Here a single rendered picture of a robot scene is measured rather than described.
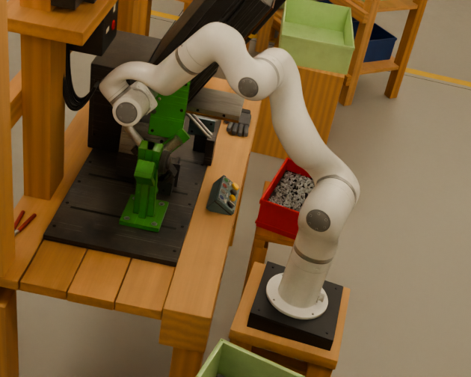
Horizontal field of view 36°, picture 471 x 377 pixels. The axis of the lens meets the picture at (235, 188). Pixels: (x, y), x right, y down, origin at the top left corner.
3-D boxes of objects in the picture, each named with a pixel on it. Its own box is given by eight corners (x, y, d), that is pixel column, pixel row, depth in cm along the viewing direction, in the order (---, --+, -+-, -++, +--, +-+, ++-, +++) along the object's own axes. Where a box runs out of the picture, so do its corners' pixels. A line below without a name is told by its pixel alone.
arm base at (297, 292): (332, 288, 224) (350, 242, 214) (321, 328, 208) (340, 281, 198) (274, 267, 226) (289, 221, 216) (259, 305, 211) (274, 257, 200)
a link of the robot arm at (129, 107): (114, 99, 217) (134, 123, 219) (103, 108, 205) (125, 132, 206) (134, 81, 215) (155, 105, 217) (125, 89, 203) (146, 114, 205)
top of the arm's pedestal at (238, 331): (348, 297, 233) (351, 288, 231) (334, 370, 208) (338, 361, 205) (252, 269, 237) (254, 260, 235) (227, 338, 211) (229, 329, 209)
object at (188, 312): (259, 111, 335) (265, 82, 327) (204, 354, 213) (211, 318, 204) (229, 105, 336) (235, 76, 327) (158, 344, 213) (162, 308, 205)
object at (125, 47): (155, 117, 288) (163, 38, 268) (135, 158, 263) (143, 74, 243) (110, 108, 288) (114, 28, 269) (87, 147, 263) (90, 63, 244)
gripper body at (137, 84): (156, 110, 220) (161, 102, 230) (137, 81, 217) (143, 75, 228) (136, 123, 221) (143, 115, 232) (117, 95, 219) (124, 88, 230)
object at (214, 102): (244, 102, 267) (245, 95, 265) (238, 123, 254) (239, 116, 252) (140, 81, 268) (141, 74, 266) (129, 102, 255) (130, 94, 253)
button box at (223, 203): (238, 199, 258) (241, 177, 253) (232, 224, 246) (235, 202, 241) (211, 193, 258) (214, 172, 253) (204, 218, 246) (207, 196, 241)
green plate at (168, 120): (184, 134, 253) (194, 75, 246) (180, 141, 245) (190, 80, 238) (152, 128, 253) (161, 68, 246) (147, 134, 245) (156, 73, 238)
